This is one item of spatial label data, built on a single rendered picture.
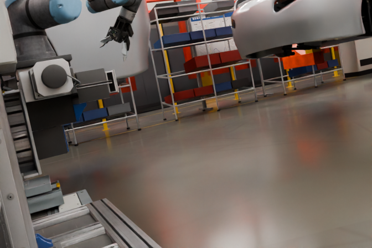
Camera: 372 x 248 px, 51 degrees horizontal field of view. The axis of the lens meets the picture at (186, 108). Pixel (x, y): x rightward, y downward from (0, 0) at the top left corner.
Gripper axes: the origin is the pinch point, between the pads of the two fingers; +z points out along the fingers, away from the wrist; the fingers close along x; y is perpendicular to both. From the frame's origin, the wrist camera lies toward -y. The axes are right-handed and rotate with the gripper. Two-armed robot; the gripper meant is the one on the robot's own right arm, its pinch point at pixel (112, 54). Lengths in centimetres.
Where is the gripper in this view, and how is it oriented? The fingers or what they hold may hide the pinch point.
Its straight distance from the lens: 201.7
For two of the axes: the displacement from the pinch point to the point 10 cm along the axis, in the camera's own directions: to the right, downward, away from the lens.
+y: -2.9, 1.7, -9.4
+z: -4.3, 8.6, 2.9
